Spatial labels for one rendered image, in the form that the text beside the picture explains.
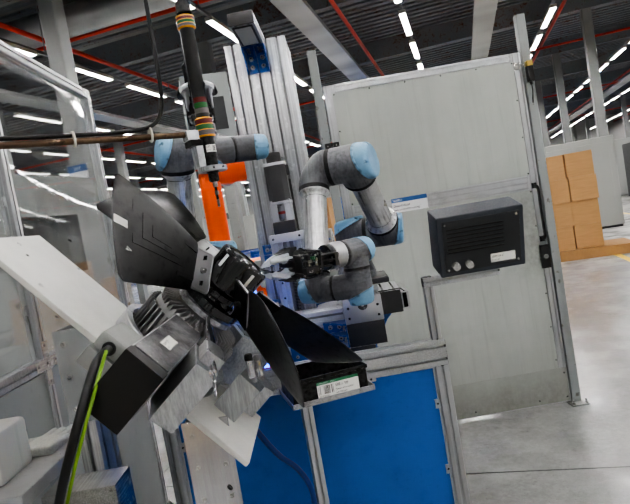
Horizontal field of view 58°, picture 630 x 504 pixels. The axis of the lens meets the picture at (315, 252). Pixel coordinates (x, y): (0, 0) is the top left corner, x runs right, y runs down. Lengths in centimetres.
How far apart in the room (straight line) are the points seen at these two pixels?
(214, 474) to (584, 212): 850
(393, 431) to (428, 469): 16
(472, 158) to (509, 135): 24
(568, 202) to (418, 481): 774
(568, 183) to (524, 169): 603
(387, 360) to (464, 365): 163
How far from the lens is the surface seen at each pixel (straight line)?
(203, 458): 130
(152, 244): 109
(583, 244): 944
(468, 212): 171
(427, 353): 178
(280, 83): 234
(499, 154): 333
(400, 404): 183
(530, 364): 348
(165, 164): 199
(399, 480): 192
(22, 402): 189
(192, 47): 143
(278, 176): 221
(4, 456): 139
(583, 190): 936
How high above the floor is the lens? 129
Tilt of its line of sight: 3 degrees down
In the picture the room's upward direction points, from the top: 10 degrees counter-clockwise
